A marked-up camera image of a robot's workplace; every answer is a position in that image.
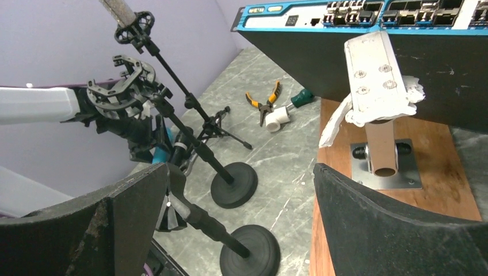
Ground black handheld microphone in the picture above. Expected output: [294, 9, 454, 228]
[169, 131, 193, 167]

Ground tripod shock mount stand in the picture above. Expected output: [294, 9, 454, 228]
[115, 11, 253, 150]

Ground blue network switch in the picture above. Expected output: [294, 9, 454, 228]
[231, 1, 487, 133]

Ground shock mount desk stand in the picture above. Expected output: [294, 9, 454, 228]
[87, 55, 258, 209]

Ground yellow handled pliers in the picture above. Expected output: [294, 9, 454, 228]
[245, 80, 282, 127]

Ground wooden board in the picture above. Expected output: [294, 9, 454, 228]
[308, 99, 482, 275]

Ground blue foam microphone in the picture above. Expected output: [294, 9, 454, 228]
[152, 127, 174, 164]

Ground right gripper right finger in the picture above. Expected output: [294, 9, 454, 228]
[314, 163, 487, 275]

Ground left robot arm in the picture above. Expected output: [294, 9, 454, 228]
[1, 87, 170, 218]

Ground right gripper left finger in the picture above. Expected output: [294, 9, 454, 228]
[1, 163, 167, 275]

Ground silver mesh glitter microphone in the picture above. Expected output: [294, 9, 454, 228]
[99, 0, 136, 28]

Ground clip desk mic stand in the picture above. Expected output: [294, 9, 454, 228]
[155, 163, 281, 275]

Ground white hinged bracket fixture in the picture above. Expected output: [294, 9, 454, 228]
[319, 31, 425, 190]

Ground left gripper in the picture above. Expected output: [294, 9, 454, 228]
[72, 87, 168, 163]

